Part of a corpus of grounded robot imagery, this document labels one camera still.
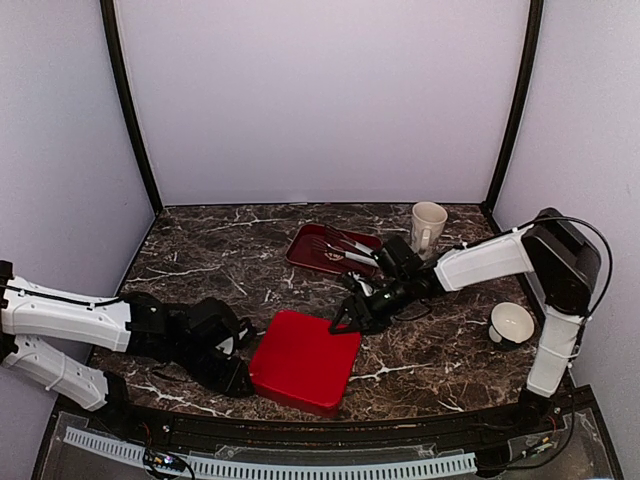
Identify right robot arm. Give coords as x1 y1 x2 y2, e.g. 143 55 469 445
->
328 207 613 434

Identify red box with liners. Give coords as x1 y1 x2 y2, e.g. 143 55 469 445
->
250 370 347 418

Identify dark red tray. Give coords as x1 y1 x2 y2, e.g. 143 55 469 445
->
285 223 382 277

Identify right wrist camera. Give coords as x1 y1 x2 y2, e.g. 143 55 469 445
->
373 235 424 280

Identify white bowl dark base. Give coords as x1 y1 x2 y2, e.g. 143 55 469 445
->
488 302 535 350

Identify cream mug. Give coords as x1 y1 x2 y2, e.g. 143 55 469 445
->
410 202 448 260

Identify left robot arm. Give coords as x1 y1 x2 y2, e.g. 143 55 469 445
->
1 261 255 436

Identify metal tongs white handles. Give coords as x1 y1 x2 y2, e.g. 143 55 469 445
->
311 225 378 268

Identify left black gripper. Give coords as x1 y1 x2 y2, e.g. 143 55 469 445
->
173 338 255 397

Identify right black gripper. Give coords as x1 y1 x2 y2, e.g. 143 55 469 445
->
328 275 412 337

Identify left black frame post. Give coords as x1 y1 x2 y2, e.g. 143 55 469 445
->
99 0 164 216

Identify black frame post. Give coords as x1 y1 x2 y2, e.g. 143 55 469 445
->
482 0 545 213
99 0 164 216

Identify red box lid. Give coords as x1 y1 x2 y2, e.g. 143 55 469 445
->
248 309 362 409

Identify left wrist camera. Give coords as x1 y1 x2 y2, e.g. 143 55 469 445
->
186 297 246 355

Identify right black frame post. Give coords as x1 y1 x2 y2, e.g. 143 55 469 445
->
482 0 545 213

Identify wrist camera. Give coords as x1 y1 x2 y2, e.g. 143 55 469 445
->
373 235 424 280
186 297 246 355

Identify grey cable duct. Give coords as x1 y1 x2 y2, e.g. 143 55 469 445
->
63 427 477 479

